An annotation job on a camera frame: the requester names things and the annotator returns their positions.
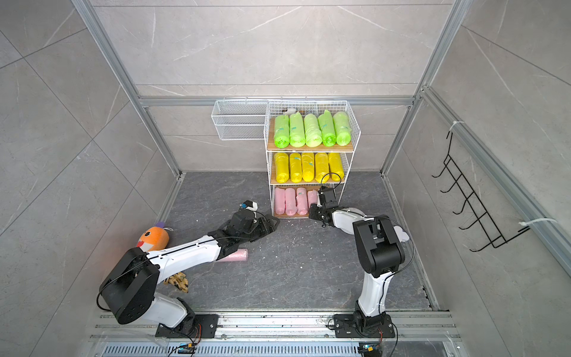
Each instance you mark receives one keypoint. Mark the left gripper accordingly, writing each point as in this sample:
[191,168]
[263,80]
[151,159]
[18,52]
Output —
[263,226]

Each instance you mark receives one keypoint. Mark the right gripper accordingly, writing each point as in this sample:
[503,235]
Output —
[313,211]

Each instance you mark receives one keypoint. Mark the pink roll bottom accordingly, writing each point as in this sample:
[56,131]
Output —
[312,197]

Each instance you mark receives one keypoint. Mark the pink roll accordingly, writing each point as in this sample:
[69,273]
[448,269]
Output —
[312,197]
[302,201]
[290,202]

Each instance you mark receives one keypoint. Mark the pink roll horizontal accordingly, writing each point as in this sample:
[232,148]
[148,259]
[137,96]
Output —
[238,256]

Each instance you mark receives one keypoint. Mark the pink roll diagonal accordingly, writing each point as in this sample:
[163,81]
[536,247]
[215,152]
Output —
[279,201]

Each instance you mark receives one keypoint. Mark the yellow roll horizontal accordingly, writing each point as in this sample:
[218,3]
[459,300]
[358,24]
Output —
[336,167]
[322,169]

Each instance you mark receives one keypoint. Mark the yellow roll diagonal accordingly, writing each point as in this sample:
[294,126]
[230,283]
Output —
[308,163]

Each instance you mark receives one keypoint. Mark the yellow roll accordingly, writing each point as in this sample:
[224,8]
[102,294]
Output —
[296,168]
[281,167]

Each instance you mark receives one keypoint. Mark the green roll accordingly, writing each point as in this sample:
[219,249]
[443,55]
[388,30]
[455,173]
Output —
[297,137]
[327,127]
[313,133]
[281,131]

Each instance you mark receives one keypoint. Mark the green roll diagonal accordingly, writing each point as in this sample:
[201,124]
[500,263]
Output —
[342,128]

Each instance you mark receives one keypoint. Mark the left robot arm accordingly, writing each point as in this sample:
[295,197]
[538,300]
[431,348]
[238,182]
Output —
[130,290]

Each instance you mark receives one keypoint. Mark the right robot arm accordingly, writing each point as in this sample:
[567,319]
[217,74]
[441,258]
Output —
[380,253]

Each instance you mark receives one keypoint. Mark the white round paddle object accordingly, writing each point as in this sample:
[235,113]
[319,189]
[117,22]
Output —
[400,232]

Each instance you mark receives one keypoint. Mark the brown patterned flat item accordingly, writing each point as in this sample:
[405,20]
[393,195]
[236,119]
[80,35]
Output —
[179,281]

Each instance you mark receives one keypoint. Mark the orange carrot plush toy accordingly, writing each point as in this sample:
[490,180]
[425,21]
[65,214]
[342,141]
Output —
[154,239]

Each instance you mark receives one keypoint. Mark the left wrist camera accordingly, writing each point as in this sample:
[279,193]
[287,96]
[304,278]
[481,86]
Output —
[249,205]

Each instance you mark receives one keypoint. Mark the white wire three-tier shelf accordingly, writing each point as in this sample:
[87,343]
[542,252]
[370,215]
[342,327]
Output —
[277,107]

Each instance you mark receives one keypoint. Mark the white wire wall basket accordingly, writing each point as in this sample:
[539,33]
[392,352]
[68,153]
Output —
[239,120]

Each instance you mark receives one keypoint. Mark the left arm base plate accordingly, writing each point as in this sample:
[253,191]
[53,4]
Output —
[202,326]

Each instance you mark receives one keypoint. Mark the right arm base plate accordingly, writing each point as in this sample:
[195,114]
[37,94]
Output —
[347,326]

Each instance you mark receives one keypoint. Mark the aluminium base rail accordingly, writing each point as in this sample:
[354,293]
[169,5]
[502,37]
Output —
[258,326]

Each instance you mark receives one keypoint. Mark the black wire wall hook rack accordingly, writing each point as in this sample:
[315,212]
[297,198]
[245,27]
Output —
[473,203]

